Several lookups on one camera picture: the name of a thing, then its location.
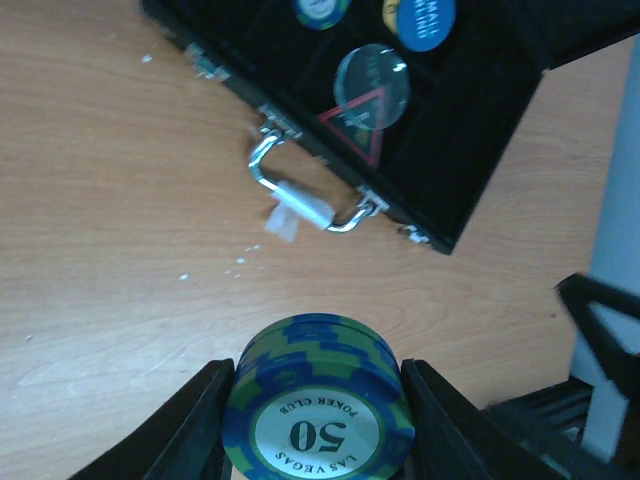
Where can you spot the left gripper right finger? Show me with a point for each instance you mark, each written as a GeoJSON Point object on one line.
{"type": "Point", "coordinates": [456, 440]}

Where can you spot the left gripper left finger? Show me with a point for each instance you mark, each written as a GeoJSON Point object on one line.
{"type": "Point", "coordinates": [180, 440]}

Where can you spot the blue short stack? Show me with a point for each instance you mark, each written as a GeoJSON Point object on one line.
{"type": "Point", "coordinates": [319, 14]}
{"type": "Point", "coordinates": [317, 396]}

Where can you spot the triangular all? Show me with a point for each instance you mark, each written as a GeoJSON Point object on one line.
{"type": "Point", "coordinates": [358, 125]}

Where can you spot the clear round dealer button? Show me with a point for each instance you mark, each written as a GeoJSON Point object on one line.
{"type": "Point", "coordinates": [370, 67]}

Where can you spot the blue round blind button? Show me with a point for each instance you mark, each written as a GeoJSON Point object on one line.
{"type": "Point", "coordinates": [423, 25]}

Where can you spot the black poker set case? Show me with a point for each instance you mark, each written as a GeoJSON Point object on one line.
{"type": "Point", "coordinates": [410, 102]}

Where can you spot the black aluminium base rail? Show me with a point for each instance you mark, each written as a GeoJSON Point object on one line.
{"type": "Point", "coordinates": [587, 427]}

